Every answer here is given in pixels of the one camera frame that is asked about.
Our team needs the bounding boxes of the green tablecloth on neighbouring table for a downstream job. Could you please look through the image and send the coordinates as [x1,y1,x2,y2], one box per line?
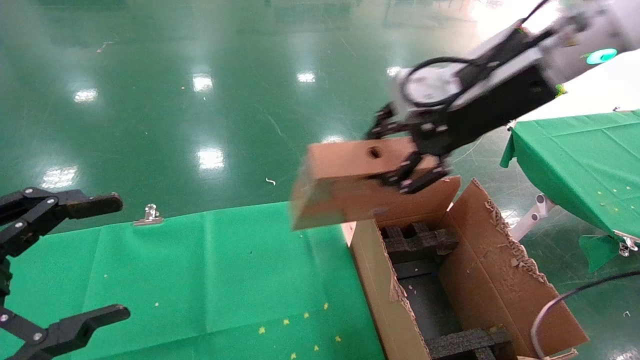
[500,110,640,273]

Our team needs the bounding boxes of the black hanging cable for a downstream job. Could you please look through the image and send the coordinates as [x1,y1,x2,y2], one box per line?
[530,270,640,360]

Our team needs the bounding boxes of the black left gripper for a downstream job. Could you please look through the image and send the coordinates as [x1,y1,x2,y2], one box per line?
[0,187,132,360]

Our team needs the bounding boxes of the black foam insert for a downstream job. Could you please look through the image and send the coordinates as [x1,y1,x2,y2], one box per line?
[382,221,460,265]
[425,325,513,360]

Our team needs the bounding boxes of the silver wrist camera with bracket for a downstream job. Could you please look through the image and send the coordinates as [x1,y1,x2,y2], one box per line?
[390,64,463,121]

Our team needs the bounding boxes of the silver binder clip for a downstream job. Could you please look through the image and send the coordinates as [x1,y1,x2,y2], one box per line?
[612,231,640,258]
[133,203,164,227]

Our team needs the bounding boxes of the white table leg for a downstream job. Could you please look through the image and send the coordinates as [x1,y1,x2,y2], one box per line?
[510,194,556,241]

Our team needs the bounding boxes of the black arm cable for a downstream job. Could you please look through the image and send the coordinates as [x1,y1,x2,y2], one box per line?
[402,0,551,110]

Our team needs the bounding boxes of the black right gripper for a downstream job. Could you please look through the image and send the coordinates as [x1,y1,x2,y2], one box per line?
[367,64,560,195]

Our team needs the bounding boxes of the green tablecloth with yellow specks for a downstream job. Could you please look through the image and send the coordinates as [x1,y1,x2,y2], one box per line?
[0,201,386,360]

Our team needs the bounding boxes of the small cardboard box with hole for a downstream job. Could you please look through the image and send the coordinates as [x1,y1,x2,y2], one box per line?
[290,137,451,231]

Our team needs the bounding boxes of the black foam base pad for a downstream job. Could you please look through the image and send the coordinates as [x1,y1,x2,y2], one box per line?
[392,259,468,341]

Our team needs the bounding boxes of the large open cardboard carton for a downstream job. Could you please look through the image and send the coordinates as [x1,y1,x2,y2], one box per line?
[350,175,591,360]

